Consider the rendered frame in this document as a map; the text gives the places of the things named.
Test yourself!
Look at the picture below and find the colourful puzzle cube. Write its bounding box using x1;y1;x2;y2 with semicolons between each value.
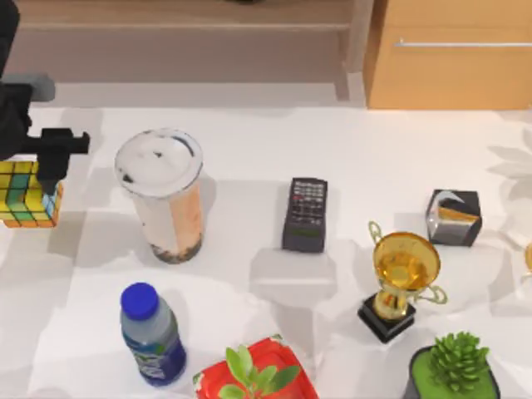
0;160;65;229

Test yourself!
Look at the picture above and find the pale grey rounded box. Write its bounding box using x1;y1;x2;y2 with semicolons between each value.
2;73;57;103

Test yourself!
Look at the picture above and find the milk tea cup with lid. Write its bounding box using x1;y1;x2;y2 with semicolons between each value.
114;127;205;265

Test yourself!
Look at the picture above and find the wooden open shelf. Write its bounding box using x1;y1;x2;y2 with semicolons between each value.
7;0;377;101

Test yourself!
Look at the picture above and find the blue capped bottle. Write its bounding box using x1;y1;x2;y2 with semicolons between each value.
119;282;187;388

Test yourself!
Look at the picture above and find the black calculator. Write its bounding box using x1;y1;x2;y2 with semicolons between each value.
281;177;329;254

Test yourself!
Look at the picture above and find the red pot with green plant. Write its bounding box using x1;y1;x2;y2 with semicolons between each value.
192;333;320;399

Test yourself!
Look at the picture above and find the gold trophy with black base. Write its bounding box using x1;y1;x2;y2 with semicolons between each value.
357;220;449;345

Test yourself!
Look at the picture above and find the black cube box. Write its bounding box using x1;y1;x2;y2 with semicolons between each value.
426;189;484;249

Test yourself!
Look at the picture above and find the wooden drawer front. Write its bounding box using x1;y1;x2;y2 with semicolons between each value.
375;26;532;111

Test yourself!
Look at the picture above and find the wooden cupboard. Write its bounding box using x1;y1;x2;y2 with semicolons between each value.
362;0;532;111

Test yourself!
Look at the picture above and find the black pot with green succulent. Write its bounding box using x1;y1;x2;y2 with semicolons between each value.
404;331;502;399

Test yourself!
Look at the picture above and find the long metal handle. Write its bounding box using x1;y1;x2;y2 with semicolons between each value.
394;38;532;48

